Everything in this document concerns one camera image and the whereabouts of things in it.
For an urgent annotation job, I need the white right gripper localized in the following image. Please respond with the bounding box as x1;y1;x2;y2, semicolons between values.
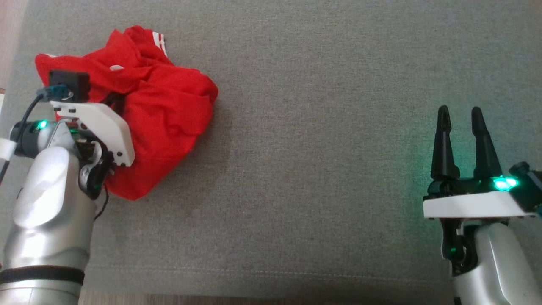
423;105;536;232

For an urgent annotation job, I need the red Bulls basketball jersey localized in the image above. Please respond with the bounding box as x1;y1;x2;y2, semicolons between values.
35;25;219;201

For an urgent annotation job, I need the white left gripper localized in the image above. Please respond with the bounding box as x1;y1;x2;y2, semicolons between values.
50;92;136;200

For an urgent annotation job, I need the black left camera cable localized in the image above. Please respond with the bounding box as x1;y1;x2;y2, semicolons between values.
0;85;71;183

